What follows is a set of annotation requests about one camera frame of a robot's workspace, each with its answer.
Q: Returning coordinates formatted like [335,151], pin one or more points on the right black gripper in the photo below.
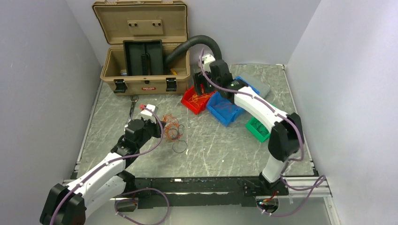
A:
[199,79]

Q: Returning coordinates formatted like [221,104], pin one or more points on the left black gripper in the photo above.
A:
[157,128]

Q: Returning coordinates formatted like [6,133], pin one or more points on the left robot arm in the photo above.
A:
[73,203]

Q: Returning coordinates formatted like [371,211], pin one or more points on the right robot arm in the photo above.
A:
[286,140]

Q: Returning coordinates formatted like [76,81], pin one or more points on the red plastic bin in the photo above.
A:
[194,102]

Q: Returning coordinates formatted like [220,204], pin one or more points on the silver wrench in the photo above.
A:
[133,99]

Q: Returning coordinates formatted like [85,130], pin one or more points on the blue plastic bin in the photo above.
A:
[223,110]

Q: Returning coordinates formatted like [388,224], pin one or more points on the black toolbox tray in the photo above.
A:
[143,58]

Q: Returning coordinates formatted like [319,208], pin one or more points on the grey plastic case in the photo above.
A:
[256,83]

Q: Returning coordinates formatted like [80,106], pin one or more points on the green plastic bin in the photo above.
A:
[257,129]

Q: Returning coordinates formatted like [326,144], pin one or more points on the tan plastic toolbox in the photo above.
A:
[141,34]

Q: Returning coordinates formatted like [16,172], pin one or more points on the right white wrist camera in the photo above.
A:
[207,59]

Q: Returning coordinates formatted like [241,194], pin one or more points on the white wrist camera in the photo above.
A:
[207,59]
[147,112]

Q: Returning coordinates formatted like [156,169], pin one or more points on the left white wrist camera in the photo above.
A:
[147,112]

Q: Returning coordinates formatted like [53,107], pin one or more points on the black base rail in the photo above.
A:
[245,191]

